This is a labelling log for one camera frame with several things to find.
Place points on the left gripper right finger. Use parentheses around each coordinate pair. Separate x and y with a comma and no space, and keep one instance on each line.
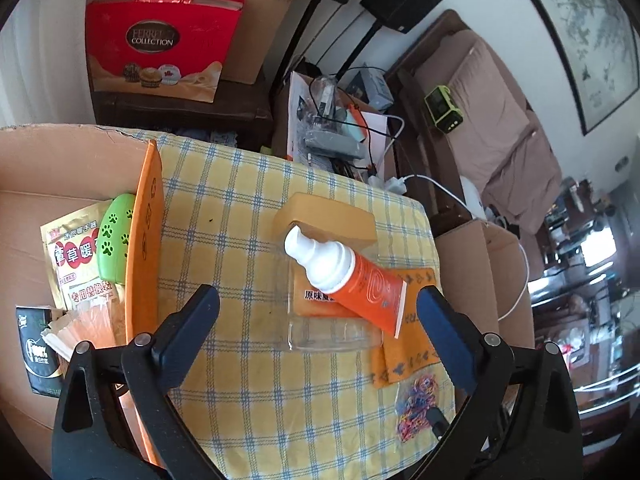
(479,364)

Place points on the bag of colourful rubber bands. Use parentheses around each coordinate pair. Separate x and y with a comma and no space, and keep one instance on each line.
(415,396)

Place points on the green paw print case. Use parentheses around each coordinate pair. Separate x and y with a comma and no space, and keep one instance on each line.
(113,240)

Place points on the black tissue pack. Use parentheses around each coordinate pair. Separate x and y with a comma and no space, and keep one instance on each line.
(42,364)

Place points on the large brown carton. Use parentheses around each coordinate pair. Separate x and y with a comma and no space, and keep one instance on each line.
(259,22)

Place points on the white curtain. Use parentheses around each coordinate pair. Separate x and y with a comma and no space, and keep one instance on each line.
(44,78)

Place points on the brown sofa with cushions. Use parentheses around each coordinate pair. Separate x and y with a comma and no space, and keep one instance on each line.
(501,147)

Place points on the orange cardboard box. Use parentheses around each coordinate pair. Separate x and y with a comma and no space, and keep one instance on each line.
(48,171)

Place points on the orange patterned towel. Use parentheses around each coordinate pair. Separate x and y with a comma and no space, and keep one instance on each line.
(396,359)

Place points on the yellow checked tablecloth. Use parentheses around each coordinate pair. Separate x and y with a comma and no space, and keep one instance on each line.
(288,385)

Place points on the orange white lotion tube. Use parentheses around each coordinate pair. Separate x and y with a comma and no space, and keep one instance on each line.
(351,280)

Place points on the framed ink painting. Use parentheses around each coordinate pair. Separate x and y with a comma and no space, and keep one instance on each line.
(599,50)

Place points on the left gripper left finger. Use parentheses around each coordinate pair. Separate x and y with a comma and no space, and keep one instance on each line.
(153,369)

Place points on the clear plastic jar yellow lid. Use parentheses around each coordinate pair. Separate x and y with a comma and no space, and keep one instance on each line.
(312,237)

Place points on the gold hand warmer packet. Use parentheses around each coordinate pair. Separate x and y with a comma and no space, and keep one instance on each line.
(70,244)

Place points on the green black radio clock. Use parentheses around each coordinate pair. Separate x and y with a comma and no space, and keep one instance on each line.
(443,110)

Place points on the right black speaker on stand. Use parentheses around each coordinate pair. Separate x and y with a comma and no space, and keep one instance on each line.
(398,15)

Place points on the brown cardboard box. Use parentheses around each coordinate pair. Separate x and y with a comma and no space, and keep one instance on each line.
(483,275)

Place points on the red Ferrero gift bag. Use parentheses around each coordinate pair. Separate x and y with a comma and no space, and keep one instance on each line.
(170,48)

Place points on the box with cluttered gadgets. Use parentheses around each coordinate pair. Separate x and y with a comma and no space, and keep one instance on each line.
(306,104)

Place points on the white feather shuttlecock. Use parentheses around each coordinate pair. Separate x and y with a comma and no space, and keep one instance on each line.
(95,324)

